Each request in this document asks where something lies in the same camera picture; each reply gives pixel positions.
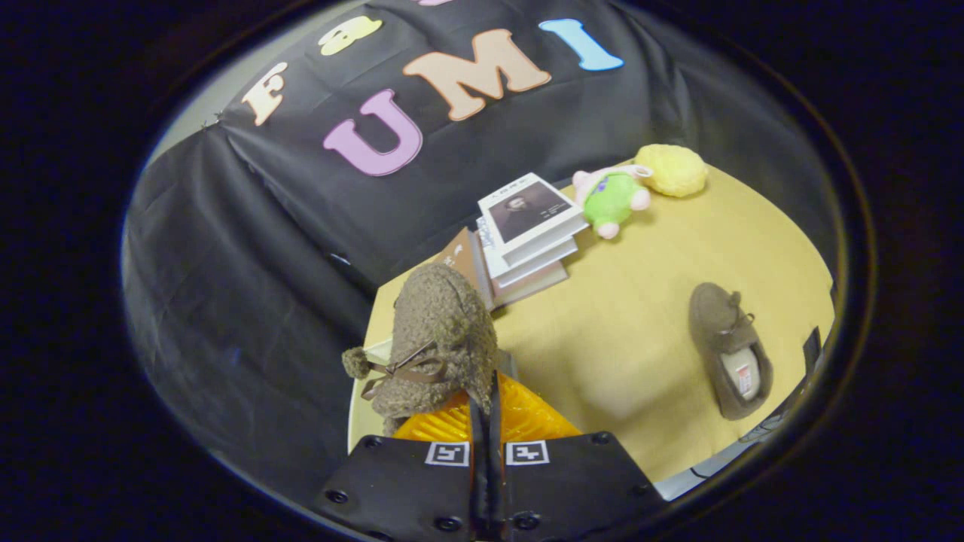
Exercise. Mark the white book with portrait cover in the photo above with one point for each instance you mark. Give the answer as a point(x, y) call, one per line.
point(531, 211)

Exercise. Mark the black object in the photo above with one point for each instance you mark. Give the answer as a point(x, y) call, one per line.
point(813, 350)

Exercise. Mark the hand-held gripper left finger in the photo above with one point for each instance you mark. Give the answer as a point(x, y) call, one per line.
point(399, 482)

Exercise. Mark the yellow plush toy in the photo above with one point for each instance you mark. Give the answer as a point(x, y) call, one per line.
point(672, 169)

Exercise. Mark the brown fuzzy shoe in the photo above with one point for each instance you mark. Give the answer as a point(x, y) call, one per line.
point(712, 316)
point(440, 324)

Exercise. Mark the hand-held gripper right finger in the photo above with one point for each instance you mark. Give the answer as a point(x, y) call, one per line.
point(572, 482)

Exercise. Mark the green and pink plush toy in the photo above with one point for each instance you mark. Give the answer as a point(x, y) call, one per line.
point(610, 199)

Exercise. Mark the black backdrop cloth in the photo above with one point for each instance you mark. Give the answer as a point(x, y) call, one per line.
point(226, 263)

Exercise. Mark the brown book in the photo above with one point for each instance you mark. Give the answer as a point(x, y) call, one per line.
point(461, 256)

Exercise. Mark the grey book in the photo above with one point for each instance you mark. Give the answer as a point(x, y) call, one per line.
point(531, 286)

